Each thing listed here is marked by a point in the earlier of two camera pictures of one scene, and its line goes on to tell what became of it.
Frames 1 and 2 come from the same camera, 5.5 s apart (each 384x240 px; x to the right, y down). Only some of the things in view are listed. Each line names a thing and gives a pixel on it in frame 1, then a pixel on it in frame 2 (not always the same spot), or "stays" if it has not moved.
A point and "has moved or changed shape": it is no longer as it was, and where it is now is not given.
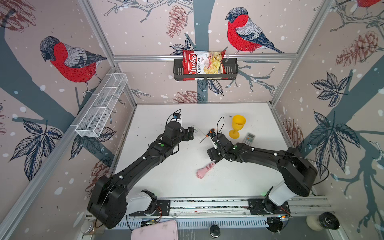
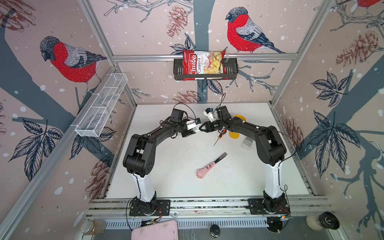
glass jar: x=95 y=227 stays
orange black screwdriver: x=208 y=134 has moved or changed shape
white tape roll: x=325 y=220 stays
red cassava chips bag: x=199 y=62 stays
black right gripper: x=211 y=154 → x=207 y=126
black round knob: x=215 y=230 stays
